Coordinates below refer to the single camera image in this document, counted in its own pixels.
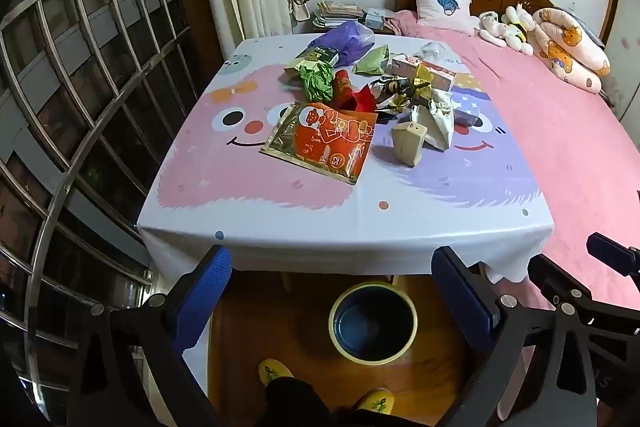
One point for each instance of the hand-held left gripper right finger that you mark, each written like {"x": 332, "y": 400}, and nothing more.
{"x": 462, "y": 302}

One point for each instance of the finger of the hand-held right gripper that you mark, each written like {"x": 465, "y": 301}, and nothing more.
{"x": 555, "y": 279}
{"x": 612, "y": 253}

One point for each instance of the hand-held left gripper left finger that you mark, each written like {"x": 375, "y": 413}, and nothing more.
{"x": 205, "y": 302}

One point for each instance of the round blue trash bin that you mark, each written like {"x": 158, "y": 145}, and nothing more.
{"x": 372, "y": 327}

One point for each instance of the beige paper carton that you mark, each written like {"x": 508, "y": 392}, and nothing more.
{"x": 407, "y": 147}

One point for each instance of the white paper bag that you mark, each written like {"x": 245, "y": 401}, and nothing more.
{"x": 440, "y": 122}

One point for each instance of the orange foil snack packet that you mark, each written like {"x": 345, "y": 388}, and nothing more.
{"x": 325, "y": 142}

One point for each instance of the red and white carton box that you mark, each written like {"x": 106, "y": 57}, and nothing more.
{"x": 440, "y": 79}

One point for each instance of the red wrapper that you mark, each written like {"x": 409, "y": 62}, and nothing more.
{"x": 350, "y": 92}

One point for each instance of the green wrapper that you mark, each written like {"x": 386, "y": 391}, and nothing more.
{"x": 317, "y": 82}

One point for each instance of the clear plastic wrapper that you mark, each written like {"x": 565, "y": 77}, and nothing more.
{"x": 435, "y": 52}

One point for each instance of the light green pouch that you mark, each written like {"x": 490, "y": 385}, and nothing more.
{"x": 372, "y": 62}

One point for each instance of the green and yellow snack packet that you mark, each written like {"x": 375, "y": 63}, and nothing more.
{"x": 312, "y": 55}

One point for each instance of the purple plastic bag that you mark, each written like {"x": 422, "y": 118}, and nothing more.
{"x": 345, "y": 39}

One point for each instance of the yellow knitted slipper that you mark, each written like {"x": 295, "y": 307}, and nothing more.
{"x": 274, "y": 371}
{"x": 375, "y": 399}

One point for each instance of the printed cartoon tablecloth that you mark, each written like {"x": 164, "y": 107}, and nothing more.
{"x": 240, "y": 207}

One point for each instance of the pink bed blanket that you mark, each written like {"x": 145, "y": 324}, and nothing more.
{"x": 560, "y": 147}

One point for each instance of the person's black pants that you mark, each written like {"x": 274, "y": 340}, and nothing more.
{"x": 295, "y": 407}

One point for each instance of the rolled bear print quilt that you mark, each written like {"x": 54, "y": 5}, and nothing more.
{"x": 565, "y": 47}

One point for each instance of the yellow bee plush toy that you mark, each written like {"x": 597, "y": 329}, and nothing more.
{"x": 517, "y": 29}

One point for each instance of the white plush toy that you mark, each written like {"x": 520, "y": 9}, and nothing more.
{"x": 492, "y": 27}

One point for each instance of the window with metal grille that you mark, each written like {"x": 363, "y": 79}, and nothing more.
{"x": 100, "y": 57}

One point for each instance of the stack of books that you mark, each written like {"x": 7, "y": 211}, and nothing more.
{"x": 337, "y": 13}

